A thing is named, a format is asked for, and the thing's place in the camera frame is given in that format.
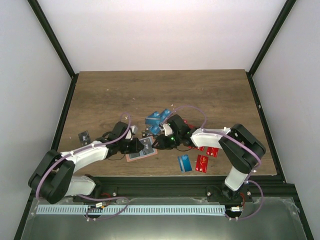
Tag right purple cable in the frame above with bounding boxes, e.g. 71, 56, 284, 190
159, 105, 263, 173

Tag black VIP card pair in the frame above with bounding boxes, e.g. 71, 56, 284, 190
140, 137, 155, 156

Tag blue card pile top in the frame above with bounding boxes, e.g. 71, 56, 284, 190
145, 108, 172, 135

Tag red card pile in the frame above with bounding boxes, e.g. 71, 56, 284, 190
183, 119, 219, 158

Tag left black frame post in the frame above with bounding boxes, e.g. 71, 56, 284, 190
26, 0, 76, 79

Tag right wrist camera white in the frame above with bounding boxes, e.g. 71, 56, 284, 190
162, 123, 173, 136

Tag light blue slotted cable duct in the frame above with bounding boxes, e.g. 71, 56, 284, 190
36, 204, 226, 216

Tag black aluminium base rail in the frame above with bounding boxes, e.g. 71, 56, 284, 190
88, 175, 298, 203

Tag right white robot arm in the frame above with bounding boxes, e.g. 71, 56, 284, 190
152, 114, 266, 202

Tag metal sheet front panel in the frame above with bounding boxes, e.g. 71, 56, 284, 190
21, 197, 307, 240

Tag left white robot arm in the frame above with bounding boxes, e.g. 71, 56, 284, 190
28, 121, 144, 204

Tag lone black card far left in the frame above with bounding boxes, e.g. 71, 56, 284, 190
78, 130, 92, 146

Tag black frame post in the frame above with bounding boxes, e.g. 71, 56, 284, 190
246, 0, 298, 76
26, 0, 76, 79

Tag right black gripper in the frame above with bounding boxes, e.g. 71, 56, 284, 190
152, 132, 182, 150

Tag red VIP card front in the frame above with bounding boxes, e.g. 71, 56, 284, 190
195, 154, 209, 173

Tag right black frame post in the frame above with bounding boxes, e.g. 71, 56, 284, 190
246, 0, 298, 76

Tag black cards under blue pile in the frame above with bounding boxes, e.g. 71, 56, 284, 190
141, 130, 151, 138

